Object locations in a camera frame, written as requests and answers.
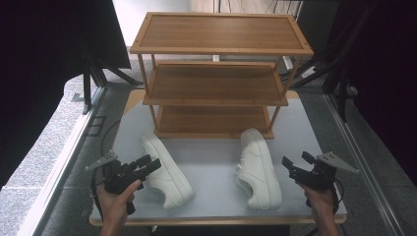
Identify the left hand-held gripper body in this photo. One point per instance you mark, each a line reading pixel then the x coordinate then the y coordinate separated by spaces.
pixel 113 175

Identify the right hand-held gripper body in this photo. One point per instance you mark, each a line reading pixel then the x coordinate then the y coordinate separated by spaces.
pixel 316 177

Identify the white sneaker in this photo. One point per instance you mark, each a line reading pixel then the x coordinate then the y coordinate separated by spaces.
pixel 168 177
pixel 257 170

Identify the wooden three-tier shoe rack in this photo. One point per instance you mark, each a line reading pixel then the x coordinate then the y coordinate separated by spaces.
pixel 219 32

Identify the person's right hand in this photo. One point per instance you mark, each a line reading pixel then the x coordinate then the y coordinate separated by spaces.
pixel 321 201

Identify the person's left hand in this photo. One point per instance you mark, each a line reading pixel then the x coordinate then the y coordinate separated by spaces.
pixel 114 203

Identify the black metal stand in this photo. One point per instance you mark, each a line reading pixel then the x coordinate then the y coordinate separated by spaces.
pixel 342 95
pixel 87 91

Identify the dark curtain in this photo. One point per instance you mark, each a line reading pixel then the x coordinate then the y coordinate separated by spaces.
pixel 39 65
pixel 387 65

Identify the aluminium floor rail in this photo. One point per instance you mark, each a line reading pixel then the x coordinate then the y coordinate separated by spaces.
pixel 364 164
pixel 65 164

